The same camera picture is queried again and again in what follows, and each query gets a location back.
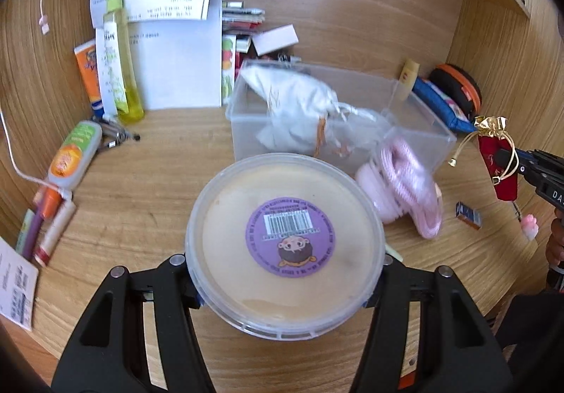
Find small barcode box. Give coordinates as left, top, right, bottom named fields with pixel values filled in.
left=455, top=202, right=482, bottom=230

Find beige tub purple label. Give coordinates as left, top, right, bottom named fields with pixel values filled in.
left=185, top=153, right=385, bottom=341

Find white cloth drawstring bag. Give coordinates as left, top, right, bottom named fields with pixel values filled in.
left=239, top=64, right=392, bottom=158

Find person right hand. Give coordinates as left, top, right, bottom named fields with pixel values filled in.
left=545, top=208, right=564, bottom=267

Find blue fabric pouch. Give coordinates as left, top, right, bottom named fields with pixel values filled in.
left=413, top=78, right=475, bottom=134

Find black orange zip case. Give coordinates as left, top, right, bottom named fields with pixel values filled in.
left=428, top=64, right=483, bottom=121

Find white receipt paper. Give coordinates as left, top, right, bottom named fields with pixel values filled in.
left=0, top=239, right=38, bottom=331

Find small yellow lotion bottle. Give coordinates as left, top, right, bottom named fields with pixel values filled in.
left=396, top=59, right=420, bottom=102

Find clear plastic storage bin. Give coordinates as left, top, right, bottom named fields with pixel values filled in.
left=226, top=60, right=456, bottom=175

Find lip balm sticks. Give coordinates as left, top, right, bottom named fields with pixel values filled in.
left=15, top=187, right=76, bottom=267

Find green orange lotion tube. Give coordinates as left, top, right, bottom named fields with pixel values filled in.
left=47, top=121, right=102, bottom=191

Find yellow green spray bottle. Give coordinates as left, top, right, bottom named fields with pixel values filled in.
left=103, top=0, right=144, bottom=123

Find white small box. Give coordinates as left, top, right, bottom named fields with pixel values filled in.
left=252, top=25, right=299, bottom=57

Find fruit pattern sticker strip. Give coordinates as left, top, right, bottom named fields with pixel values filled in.
left=222, top=35, right=236, bottom=104

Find stack of books and pens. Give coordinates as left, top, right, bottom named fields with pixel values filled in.
left=221, top=0, right=266, bottom=36

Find orange sunscreen tube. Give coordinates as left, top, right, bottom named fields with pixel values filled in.
left=74, top=40, right=104, bottom=118

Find white folded paper stand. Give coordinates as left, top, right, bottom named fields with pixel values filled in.
left=89, top=0, right=224, bottom=112

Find white charging cable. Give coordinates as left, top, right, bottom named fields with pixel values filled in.
left=0, top=0, right=74, bottom=200

